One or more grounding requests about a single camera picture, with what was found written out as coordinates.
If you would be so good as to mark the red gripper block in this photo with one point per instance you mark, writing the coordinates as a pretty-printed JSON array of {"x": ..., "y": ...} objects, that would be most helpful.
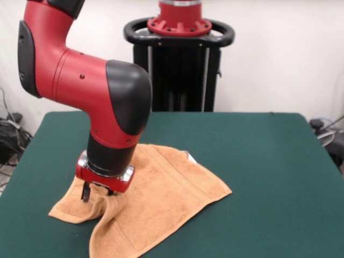
[{"x": 107, "y": 182}]

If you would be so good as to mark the orange terry towel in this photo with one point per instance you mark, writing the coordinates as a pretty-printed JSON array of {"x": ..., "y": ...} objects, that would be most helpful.
[{"x": 161, "y": 188}]

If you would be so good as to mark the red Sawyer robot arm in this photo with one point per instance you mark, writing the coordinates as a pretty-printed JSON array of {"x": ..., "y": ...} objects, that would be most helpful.
[{"x": 80, "y": 80}]

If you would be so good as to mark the dark green table cloth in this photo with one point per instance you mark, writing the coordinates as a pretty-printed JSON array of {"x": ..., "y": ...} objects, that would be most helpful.
[{"x": 255, "y": 161}]

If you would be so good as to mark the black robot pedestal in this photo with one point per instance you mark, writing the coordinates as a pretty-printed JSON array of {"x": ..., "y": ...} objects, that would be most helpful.
[{"x": 182, "y": 75}]

